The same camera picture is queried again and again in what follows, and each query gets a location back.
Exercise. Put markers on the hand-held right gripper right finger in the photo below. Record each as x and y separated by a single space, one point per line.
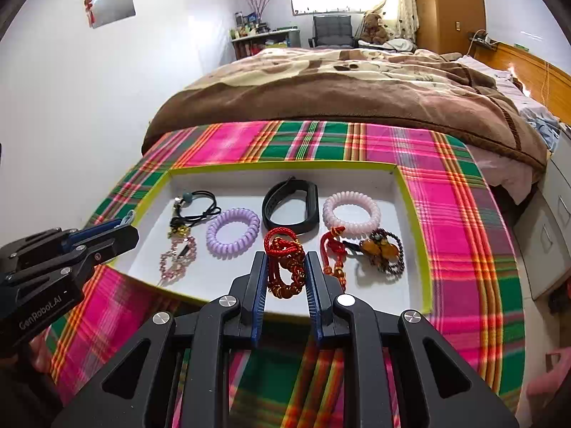
313 285

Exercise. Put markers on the grey padded chair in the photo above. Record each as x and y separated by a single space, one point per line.
332 29

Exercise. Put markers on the brown teddy bear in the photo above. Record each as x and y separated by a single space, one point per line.
374 29

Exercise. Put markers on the person's left forearm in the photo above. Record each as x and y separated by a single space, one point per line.
26 392

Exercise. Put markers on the wooden headboard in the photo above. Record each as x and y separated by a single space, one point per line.
539 71

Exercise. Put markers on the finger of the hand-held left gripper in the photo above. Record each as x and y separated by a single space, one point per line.
111 243
91 232

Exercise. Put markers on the pale blue cloth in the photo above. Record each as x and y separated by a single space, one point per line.
542 129

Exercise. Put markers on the white cluttered shelf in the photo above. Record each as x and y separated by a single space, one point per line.
258 40

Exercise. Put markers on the silver wall mirror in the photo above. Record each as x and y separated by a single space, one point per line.
113 2

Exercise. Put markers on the black silicone wristband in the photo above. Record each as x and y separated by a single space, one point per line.
312 205

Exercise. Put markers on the pink green plaid cloth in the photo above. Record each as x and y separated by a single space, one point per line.
446 214

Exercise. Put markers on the red hanging ornament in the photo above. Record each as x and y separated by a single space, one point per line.
90 9

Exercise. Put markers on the pink bed sheet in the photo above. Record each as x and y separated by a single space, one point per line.
513 178

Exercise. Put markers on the brown beige blanket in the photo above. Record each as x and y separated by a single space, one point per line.
312 102

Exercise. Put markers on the person's left hand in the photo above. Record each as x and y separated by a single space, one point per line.
39 345

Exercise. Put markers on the white drawer cabinet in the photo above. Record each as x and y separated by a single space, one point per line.
548 232

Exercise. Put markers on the wooden wardrobe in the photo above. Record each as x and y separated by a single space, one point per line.
450 4

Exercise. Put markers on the bundle of dry branches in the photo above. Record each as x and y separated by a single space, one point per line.
261 0

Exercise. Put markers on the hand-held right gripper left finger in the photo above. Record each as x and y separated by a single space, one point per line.
261 285

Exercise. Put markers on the spotted curtain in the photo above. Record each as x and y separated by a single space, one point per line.
403 0

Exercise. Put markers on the pink plastic stool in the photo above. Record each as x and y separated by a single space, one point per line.
546 388

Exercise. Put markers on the white bedding pile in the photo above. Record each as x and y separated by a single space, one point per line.
399 45

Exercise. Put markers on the white tray with yellow-green rim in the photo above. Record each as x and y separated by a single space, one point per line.
250 183

